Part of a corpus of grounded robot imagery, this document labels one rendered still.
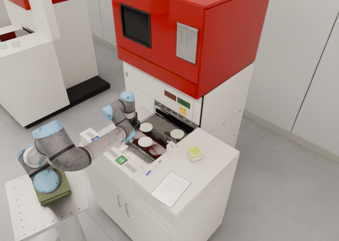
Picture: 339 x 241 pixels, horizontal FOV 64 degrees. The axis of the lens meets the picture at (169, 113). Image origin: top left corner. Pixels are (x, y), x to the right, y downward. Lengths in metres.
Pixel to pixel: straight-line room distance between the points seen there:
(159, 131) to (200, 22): 0.86
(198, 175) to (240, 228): 1.09
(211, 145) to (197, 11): 0.84
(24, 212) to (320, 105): 2.76
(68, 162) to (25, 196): 0.78
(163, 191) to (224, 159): 0.45
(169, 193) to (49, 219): 0.70
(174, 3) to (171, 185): 1.02
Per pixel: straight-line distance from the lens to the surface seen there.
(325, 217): 3.00
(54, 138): 1.20
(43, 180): 1.59
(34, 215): 1.84
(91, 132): 1.98
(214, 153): 1.80
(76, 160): 1.21
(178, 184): 1.62
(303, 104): 3.26
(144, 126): 2.06
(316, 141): 3.45
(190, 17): 1.58
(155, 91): 2.14
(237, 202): 2.78
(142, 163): 1.83
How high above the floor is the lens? 2.27
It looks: 39 degrees down
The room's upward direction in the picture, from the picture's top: 1 degrees clockwise
